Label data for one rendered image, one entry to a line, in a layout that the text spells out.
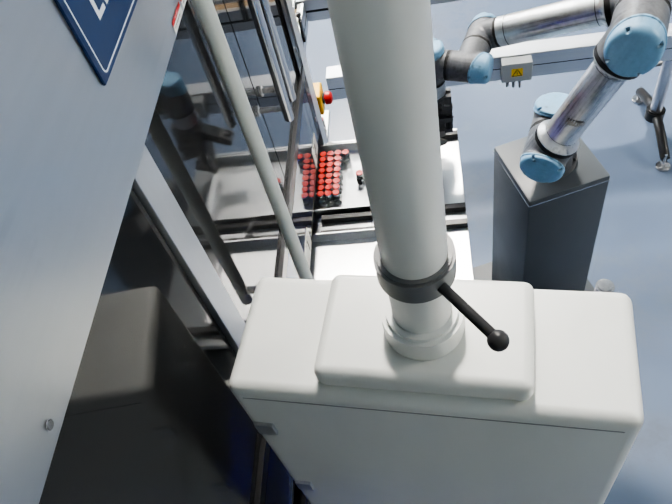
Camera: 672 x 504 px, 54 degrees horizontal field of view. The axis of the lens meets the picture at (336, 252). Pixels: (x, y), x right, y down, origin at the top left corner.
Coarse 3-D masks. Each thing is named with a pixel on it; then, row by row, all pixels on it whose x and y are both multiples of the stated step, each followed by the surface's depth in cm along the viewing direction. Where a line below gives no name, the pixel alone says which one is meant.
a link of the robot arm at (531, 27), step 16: (576, 0) 153; (592, 0) 150; (608, 0) 147; (480, 16) 169; (512, 16) 162; (528, 16) 159; (544, 16) 157; (560, 16) 155; (576, 16) 153; (592, 16) 151; (608, 16) 148; (480, 32) 166; (496, 32) 164; (512, 32) 162; (528, 32) 160; (544, 32) 159; (560, 32) 158
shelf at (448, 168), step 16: (448, 144) 196; (448, 160) 192; (448, 176) 188; (448, 192) 185; (320, 224) 186; (336, 224) 185; (352, 224) 184; (368, 224) 183; (464, 240) 174; (464, 256) 171; (464, 272) 168
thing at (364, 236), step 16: (320, 240) 182; (336, 240) 181; (352, 240) 180; (368, 240) 179; (320, 256) 179; (336, 256) 178; (352, 256) 177; (368, 256) 176; (320, 272) 176; (336, 272) 175; (352, 272) 174; (368, 272) 173
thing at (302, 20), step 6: (294, 0) 241; (294, 6) 240; (300, 6) 244; (300, 12) 230; (300, 18) 232; (306, 18) 248; (300, 24) 232; (306, 24) 247; (300, 30) 234; (306, 30) 246; (306, 36) 245; (306, 42) 244
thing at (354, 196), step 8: (328, 144) 200; (336, 144) 199; (344, 144) 199; (352, 144) 199; (352, 152) 200; (352, 160) 198; (344, 168) 197; (352, 168) 196; (360, 168) 196; (344, 176) 195; (352, 176) 194; (344, 184) 193; (352, 184) 193; (344, 192) 191; (352, 192) 191; (360, 192) 190; (344, 200) 189; (352, 200) 189; (360, 200) 188; (368, 200) 188; (320, 208) 189; (328, 208) 184; (336, 208) 184; (344, 208) 183; (352, 208) 183; (360, 208) 183; (368, 208) 183; (320, 216) 187
